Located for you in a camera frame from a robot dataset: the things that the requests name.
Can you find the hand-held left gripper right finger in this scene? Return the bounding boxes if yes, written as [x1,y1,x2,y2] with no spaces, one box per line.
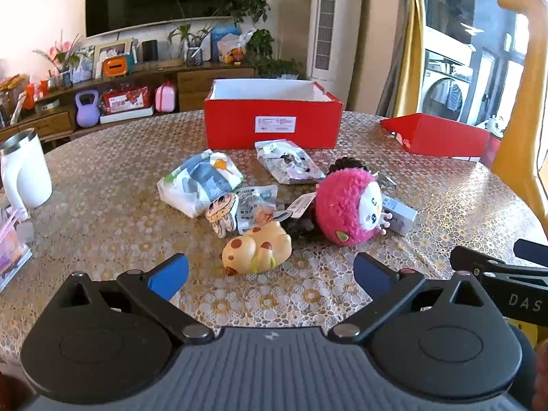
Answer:
[327,252,503,345]

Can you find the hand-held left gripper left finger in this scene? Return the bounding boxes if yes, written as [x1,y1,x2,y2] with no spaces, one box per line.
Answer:
[58,253,215,345]

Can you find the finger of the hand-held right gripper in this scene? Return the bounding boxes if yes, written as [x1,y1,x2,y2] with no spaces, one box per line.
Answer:
[514,239,548,263]
[449,246,548,277]

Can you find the pink plush toy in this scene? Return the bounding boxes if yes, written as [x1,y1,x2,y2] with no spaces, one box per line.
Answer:
[314,168,384,247]

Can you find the white blue plastic packet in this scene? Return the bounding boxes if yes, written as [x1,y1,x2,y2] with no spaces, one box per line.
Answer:
[157,149,245,218]

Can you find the red cardboard box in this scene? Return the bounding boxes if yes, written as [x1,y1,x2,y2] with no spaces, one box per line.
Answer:
[203,79,345,150]

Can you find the desktop with gold patterned cloth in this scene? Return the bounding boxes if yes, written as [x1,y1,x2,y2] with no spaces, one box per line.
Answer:
[0,109,548,377]

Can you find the small white box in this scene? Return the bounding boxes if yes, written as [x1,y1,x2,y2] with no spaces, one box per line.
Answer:
[380,195,418,237]

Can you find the cartoon girl figure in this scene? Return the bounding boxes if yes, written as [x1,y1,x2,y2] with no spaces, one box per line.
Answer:
[204,192,239,238]

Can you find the yellow spotted dog toy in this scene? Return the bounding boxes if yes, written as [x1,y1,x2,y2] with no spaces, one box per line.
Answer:
[220,220,294,277]

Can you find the white paper tag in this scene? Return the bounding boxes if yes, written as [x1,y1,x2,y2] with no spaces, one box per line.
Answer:
[287,192,316,220]

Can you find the small clear blue-label packet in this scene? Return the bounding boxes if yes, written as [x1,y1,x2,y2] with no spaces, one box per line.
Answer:
[235,184,279,236]

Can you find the red box lid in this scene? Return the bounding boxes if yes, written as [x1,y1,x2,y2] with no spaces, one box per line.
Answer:
[380,112,491,162]

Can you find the clear packet black white toys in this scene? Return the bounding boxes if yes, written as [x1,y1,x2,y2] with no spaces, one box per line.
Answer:
[254,139,327,185]

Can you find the pink booklet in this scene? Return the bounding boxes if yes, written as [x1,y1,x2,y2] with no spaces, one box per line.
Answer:
[0,218,34,294]

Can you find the white flat tray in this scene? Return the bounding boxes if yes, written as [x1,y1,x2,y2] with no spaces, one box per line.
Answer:
[99,107,155,125]

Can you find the white washing machine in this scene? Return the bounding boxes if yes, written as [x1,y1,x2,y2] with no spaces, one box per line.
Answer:
[420,26,476,123]

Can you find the pink small case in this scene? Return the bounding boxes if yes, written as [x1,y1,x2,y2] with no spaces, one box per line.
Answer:
[155,82,177,113]

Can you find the purple kettlebell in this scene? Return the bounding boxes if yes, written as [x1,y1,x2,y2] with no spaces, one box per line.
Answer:
[75,90,101,128]

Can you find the red gift box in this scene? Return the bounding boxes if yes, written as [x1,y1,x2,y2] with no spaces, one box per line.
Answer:
[100,86,154,115]

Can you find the wooden television cabinet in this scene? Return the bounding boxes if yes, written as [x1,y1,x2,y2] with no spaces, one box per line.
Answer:
[0,62,258,142]

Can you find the yellow grey curtain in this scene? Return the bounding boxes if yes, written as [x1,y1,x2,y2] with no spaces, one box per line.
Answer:
[377,0,429,116]

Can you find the orange teal radio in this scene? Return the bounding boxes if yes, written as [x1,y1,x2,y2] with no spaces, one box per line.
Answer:
[102,53,134,78]

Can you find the plant in patterned pot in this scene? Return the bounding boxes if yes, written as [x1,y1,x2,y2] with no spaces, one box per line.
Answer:
[167,2,215,67]

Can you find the small floral picture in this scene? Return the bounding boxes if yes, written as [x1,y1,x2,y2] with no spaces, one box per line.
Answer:
[71,45,96,82]

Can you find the plastic bag with fruit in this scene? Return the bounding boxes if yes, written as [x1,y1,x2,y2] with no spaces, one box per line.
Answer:
[216,28,258,65]

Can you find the pink flower plant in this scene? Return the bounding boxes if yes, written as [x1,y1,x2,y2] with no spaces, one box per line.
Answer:
[33,30,92,88]

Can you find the orange snack packets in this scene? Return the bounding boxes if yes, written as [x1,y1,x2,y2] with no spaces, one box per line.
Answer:
[0,75,32,112]

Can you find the white tower air conditioner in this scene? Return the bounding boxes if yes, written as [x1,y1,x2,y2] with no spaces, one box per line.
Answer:
[306,0,369,112]

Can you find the white mug with handle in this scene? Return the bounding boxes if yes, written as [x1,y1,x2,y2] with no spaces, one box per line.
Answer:
[0,128,53,221]

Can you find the wooden photo frame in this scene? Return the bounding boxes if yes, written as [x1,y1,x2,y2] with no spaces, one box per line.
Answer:
[93,38,138,67]

